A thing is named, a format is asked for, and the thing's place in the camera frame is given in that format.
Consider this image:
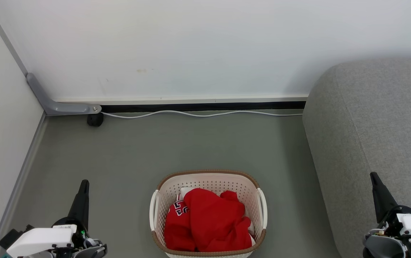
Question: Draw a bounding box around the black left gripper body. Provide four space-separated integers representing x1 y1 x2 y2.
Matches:
52 217 89 248

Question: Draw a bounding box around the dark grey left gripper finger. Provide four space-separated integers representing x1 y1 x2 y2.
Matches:
67 180 90 232

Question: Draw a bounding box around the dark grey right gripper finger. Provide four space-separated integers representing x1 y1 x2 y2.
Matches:
370 172 399 224

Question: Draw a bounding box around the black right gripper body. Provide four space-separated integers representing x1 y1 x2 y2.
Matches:
380 205 411 235

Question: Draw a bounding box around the grey fabric sofa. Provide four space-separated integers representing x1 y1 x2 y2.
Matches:
302 57 411 258

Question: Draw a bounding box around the black partition foot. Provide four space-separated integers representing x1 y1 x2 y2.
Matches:
87 113 105 128

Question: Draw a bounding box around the white perforated laundry basket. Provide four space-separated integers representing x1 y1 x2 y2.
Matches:
149 169 268 258

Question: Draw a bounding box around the plain red sweater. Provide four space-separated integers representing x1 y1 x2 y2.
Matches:
183 188 253 253

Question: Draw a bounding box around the grey metal partition bracket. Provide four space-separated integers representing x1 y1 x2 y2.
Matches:
26 72 102 116

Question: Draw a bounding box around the white floor cable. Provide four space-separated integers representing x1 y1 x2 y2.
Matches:
100 109 304 119

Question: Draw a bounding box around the grey partition frame strip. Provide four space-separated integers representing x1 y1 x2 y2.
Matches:
0 0 30 77

